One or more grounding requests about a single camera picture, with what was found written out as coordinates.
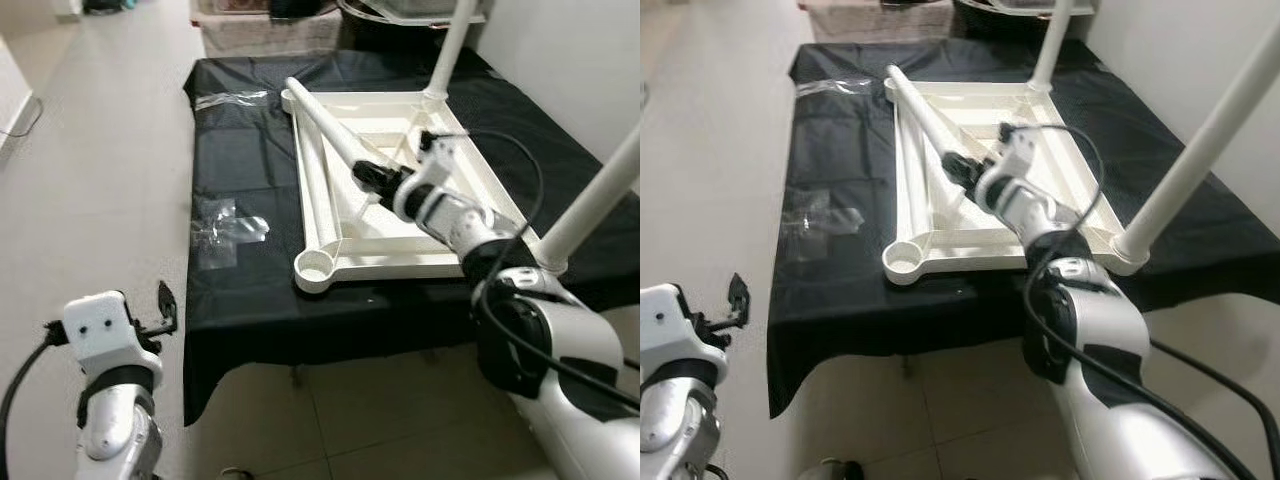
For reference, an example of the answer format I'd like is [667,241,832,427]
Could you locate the white plastic table leg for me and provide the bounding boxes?
[283,77,386,186]
[533,125,641,276]
[885,65,976,171]
[895,105,931,246]
[1110,20,1280,276]
[1030,0,1076,93]
[422,0,479,104]
[298,115,336,256]

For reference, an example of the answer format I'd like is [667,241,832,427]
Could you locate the white plastic table top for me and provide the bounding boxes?
[280,85,569,294]
[882,68,1151,288]

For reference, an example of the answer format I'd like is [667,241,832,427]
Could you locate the black plastic table cover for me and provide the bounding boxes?
[183,48,641,426]
[768,38,1280,419]

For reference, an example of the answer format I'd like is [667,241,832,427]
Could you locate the clear plastic tape piece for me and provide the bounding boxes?
[785,190,866,263]
[195,88,271,109]
[190,198,271,269]
[795,78,881,99]

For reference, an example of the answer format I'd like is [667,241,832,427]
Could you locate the beige patterned bench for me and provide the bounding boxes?
[200,5,346,56]
[800,0,956,43]

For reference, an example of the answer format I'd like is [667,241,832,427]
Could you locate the clear plastic storage container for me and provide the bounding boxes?
[355,0,491,23]
[985,0,1096,16]

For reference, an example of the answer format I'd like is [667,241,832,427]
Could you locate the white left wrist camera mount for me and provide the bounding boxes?
[640,283,729,386]
[62,292,163,386]

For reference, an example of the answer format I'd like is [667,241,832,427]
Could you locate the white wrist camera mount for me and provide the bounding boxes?
[405,135,461,206]
[995,125,1046,196]
[640,283,729,386]
[62,292,163,386]

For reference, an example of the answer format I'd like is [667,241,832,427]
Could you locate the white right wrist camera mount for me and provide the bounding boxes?
[995,125,1046,196]
[405,135,461,206]

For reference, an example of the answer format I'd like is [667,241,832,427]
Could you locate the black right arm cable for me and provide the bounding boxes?
[1000,122,1280,480]
[420,128,641,413]

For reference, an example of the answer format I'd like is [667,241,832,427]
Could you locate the black wall cable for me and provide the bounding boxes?
[0,95,43,141]

